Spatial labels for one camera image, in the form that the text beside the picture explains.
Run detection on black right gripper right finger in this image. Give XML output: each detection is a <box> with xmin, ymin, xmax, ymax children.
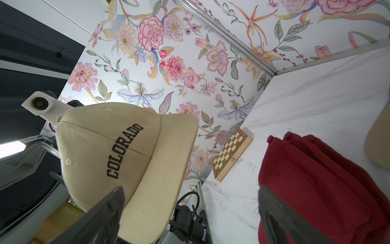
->
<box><xmin>258</xmin><ymin>186</ymin><xmax>332</xmax><ymax>244</ymax></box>

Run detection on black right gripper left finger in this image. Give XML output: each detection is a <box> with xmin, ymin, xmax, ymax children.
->
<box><xmin>50</xmin><ymin>186</ymin><xmax>125</xmax><ymax>244</ymax></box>

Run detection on maroon cap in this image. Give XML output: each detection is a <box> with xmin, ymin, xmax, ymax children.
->
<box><xmin>258</xmin><ymin>132</ymin><xmax>390</xmax><ymax>244</ymax></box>

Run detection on tan Colorado baseball cap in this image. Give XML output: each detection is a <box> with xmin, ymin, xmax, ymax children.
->
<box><xmin>364</xmin><ymin>100</ymin><xmax>390</xmax><ymax>170</ymax></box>

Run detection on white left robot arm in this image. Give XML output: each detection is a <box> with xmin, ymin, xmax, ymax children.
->
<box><xmin>169</xmin><ymin>191</ymin><xmax>212</xmax><ymax>244</ymax></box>

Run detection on wooden chessboard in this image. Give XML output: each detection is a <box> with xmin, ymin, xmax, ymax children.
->
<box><xmin>211</xmin><ymin>128</ymin><xmax>253</xmax><ymax>182</ymax></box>

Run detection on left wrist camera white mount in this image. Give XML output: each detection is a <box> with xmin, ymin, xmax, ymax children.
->
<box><xmin>21</xmin><ymin>91</ymin><xmax>74</xmax><ymax>126</ymax></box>

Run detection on aluminium corner frame post left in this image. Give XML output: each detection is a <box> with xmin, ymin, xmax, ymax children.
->
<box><xmin>173</xmin><ymin>0</ymin><xmax>278</xmax><ymax>76</ymax></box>

